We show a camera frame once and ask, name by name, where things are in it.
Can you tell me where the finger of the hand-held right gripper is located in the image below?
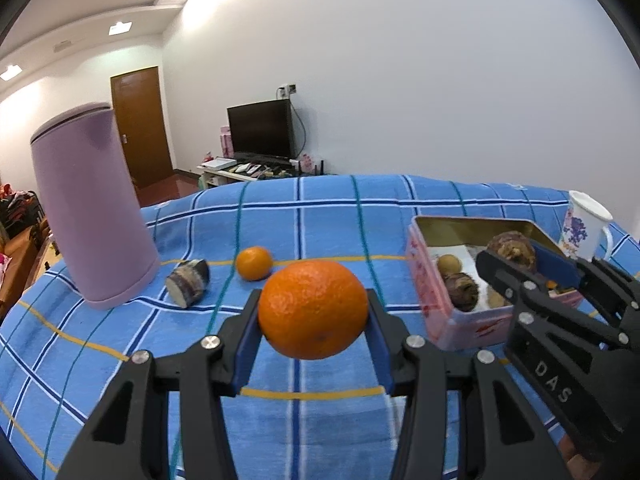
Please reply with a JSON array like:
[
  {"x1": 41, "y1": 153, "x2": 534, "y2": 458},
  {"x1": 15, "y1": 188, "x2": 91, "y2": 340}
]
[
  {"x1": 537, "y1": 244, "x2": 640, "y2": 323},
  {"x1": 474, "y1": 249, "x2": 627, "y2": 349}
]

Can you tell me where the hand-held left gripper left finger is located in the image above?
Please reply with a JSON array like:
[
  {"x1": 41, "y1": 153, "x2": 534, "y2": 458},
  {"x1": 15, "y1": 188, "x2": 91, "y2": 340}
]
[{"x1": 55, "y1": 289, "x2": 262, "y2": 480}]

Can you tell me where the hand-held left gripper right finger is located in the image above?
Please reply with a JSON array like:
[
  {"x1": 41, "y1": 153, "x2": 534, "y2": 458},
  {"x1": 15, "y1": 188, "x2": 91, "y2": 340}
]
[{"x1": 366, "y1": 288, "x2": 571, "y2": 480}]

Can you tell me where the brown taro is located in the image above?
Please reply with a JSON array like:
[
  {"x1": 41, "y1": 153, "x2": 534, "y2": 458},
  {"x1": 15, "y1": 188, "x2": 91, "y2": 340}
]
[
  {"x1": 486, "y1": 230, "x2": 538, "y2": 273},
  {"x1": 444, "y1": 272, "x2": 481, "y2": 312}
]

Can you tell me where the pink tin box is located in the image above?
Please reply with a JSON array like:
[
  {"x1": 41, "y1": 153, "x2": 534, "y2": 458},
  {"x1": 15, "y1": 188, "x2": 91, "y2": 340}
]
[{"x1": 406, "y1": 216, "x2": 586, "y2": 352}]

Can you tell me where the person's right hand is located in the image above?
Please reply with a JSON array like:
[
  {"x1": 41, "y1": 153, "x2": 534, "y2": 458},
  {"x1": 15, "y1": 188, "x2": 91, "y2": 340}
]
[{"x1": 559, "y1": 434, "x2": 607, "y2": 480}]

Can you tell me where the white floral cup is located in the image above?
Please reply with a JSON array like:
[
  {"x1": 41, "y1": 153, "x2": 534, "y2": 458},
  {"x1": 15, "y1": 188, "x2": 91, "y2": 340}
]
[{"x1": 558, "y1": 191, "x2": 614, "y2": 262}]

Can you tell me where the cut taro piece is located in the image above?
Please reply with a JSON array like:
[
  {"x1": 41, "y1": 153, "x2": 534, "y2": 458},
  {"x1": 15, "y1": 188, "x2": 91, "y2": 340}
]
[{"x1": 166, "y1": 259, "x2": 211, "y2": 307}]

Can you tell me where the blue plaid blanket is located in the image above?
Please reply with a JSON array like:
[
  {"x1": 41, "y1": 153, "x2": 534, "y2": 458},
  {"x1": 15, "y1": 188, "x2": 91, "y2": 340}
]
[{"x1": 0, "y1": 175, "x2": 640, "y2": 480}]

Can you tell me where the white television stand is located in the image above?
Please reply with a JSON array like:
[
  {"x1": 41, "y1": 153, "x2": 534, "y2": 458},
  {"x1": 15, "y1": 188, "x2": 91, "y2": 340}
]
[{"x1": 196, "y1": 157, "x2": 331, "y2": 192}]

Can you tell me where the purple cylindrical bottle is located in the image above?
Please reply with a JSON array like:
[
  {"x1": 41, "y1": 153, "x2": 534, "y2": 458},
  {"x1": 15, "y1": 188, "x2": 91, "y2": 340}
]
[{"x1": 31, "y1": 102, "x2": 161, "y2": 310}]

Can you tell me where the black television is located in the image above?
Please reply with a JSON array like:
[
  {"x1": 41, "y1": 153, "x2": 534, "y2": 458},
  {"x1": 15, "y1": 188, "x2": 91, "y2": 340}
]
[{"x1": 227, "y1": 99, "x2": 294, "y2": 160}]

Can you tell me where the brown wooden door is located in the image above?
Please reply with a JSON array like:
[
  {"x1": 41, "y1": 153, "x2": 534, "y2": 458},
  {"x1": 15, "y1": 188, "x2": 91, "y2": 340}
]
[{"x1": 110, "y1": 66, "x2": 174, "y2": 191}]

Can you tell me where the pile of clothes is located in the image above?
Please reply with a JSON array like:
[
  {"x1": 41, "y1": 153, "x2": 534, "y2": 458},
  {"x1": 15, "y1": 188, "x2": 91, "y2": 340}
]
[{"x1": 0, "y1": 182, "x2": 49, "y2": 241}]

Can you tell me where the black power cable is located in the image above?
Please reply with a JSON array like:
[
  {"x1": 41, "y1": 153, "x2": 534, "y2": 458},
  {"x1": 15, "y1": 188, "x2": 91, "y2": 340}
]
[{"x1": 292, "y1": 105, "x2": 307, "y2": 160}]

